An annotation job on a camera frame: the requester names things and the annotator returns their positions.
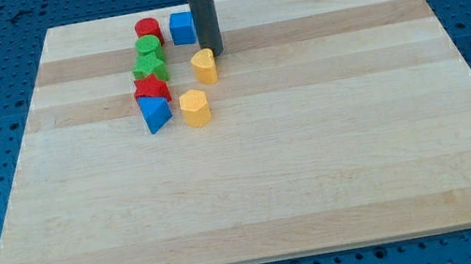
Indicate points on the yellow hexagon block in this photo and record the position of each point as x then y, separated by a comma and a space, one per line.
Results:
195, 108

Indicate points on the blue triangle block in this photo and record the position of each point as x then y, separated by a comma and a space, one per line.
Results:
156, 112

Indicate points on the green star block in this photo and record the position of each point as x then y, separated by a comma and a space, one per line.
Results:
148, 64

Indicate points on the red cylinder block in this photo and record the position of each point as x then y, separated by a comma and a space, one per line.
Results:
149, 26

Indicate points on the blue cube block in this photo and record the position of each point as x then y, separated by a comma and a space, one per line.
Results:
182, 28

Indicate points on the green cylinder block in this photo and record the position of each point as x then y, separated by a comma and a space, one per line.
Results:
150, 44

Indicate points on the red star block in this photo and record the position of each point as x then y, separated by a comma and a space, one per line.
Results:
151, 86

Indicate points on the light wooden board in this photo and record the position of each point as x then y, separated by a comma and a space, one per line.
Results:
335, 124

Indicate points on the yellow heart block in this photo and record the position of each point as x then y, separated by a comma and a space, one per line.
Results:
204, 67

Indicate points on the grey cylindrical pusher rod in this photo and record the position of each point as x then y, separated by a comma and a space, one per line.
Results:
207, 25

